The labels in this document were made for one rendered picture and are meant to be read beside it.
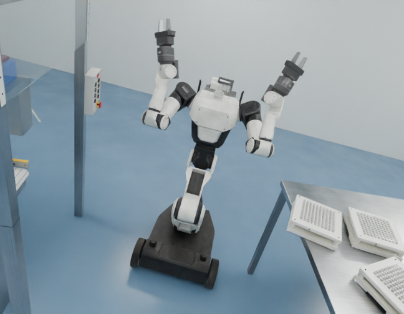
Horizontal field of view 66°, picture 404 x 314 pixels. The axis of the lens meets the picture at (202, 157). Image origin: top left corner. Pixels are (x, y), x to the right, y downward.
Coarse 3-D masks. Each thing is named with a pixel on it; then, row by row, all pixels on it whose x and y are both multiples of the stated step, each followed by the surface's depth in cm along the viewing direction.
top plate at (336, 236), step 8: (296, 200) 167; (296, 208) 160; (304, 208) 162; (328, 208) 167; (296, 216) 155; (328, 216) 160; (336, 216) 162; (296, 224) 152; (304, 224) 151; (312, 224) 152; (320, 224) 153; (328, 224) 155; (336, 224) 156; (320, 232) 148; (328, 232) 149; (336, 232) 151; (336, 240) 147
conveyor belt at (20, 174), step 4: (16, 168) 145; (20, 168) 145; (16, 172) 143; (20, 172) 143; (24, 172) 145; (28, 172) 147; (16, 176) 140; (20, 176) 141; (24, 176) 144; (16, 180) 139; (20, 180) 140; (24, 180) 144; (16, 184) 137; (20, 184) 140; (16, 188) 137
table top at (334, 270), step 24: (288, 192) 185; (312, 192) 190; (336, 192) 196; (384, 216) 184; (312, 264) 142; (336, 264) 143; (360, 264) 146; (336, 288) 131; (360, 288) 133; (336, 312) 121; (360, 312) 123; (384, 312) 126
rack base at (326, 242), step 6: (288, 222) 159; (288, 228) 154; (294, 228) 154; (300, 228) 155; (300, 234) 153; (306, 234) 152; (312, 234) 153; (312, 240) 152; (318, 240) 151; (324, 240) 151; (330, 240) 152; (324, 246) 151; (330, 246) 150
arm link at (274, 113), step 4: (272, 108) 166; (276, 108) 165; (280, 108) 164; (268, 112) 166; (272, 112) 165; (276, 112) 164; (280, 112) 163; (264, 116) 162; (268, 116) 160; (272, 116) 159; (276, 116) 160; (280, 116) 164
